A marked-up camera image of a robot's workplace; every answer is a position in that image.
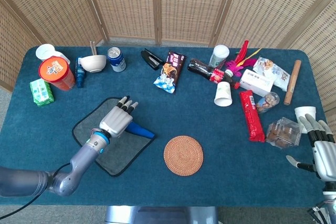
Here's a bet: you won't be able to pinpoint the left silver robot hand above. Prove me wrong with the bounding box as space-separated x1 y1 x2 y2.
99 94 139 138

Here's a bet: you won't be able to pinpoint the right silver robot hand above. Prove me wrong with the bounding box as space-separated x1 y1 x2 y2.
286 113 336 182

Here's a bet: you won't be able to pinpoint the grey blue cleaning cloth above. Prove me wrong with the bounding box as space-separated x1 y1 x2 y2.
72 97 155 178

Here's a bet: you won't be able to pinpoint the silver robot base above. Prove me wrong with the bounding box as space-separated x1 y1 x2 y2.
104 205 219 224

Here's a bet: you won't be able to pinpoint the clear pastry bag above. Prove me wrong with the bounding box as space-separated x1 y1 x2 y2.
265 116 302 149

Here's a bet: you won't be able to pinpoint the white foam cup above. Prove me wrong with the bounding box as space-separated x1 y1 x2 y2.
294 106 317 134

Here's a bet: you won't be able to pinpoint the blue spray bottle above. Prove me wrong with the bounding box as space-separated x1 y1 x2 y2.
75 56 86 89

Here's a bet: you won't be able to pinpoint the blue and white drink can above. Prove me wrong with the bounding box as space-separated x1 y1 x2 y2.
107 47 127 73

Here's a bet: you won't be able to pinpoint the white ceramic bowl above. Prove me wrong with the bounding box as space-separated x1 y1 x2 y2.
79 54 107 73

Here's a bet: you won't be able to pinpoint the black stapler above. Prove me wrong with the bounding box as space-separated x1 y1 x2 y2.
140 48 163 71

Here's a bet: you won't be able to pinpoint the dark chocolate snack bag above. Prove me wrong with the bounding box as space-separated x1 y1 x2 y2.
153 50 187 94

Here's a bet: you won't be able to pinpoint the round woven rattan coaster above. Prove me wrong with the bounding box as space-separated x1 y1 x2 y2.
163 135 204 176

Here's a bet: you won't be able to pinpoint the green tissue pack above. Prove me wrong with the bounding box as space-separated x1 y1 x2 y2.
29 78 55 108

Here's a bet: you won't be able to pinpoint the clear small snack cup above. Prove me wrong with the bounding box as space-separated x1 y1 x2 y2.
256 91 280 114

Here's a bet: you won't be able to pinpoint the orange instant noodle tub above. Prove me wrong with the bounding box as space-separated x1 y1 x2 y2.
38 56 76 92

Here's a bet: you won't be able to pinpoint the wooden rolling pin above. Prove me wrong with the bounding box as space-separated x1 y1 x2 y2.
283 59 302 106

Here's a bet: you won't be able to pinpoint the red biscuit packet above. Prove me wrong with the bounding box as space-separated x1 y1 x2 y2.
238 90 266 143

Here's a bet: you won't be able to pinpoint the white cup top left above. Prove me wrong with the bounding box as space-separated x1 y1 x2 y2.
35 43 71 65

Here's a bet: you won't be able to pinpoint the cola bottle with red label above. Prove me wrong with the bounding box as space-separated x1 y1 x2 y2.
187 58 241 90

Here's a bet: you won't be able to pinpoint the white snack packet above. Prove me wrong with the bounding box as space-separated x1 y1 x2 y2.
252 56 291 92

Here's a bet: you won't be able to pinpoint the white carton box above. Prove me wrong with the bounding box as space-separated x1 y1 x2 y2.
238 69 274 98

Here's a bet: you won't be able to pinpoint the white paper cup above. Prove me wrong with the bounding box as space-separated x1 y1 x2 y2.
214 81 234 108

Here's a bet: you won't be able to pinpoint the blue table cloth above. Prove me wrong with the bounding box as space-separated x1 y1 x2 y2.
0 45 332 207

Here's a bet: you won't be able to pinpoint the bamboo folding screen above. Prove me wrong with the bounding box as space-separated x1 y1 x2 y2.
0 0 336 114

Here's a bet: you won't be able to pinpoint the green and white lidded cup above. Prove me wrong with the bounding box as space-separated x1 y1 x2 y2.
208 45 230 69

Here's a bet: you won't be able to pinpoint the pink red feather shuttlecock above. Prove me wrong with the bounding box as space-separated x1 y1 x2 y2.
223 39 263 78

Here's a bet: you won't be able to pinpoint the multicolour right arm wires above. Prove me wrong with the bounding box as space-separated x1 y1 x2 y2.
307 199 334 219

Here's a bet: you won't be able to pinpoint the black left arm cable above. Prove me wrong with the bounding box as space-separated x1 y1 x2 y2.
0 162 71 218

